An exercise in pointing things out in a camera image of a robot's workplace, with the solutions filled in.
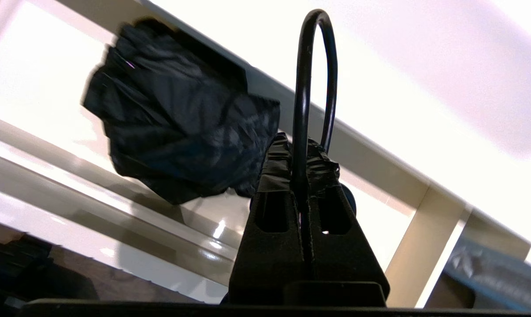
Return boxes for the black folding umbrella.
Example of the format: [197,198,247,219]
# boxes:
[82,17,359,217]

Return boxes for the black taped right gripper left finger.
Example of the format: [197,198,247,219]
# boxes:
[227,131,309,307]

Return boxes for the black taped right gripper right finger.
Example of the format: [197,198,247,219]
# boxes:
[306,138,391,308]

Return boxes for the thin black USB cable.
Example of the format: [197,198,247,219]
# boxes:
[291,9,339,212]

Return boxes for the white fluted drawer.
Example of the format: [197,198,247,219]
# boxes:
[0,0,531,309]

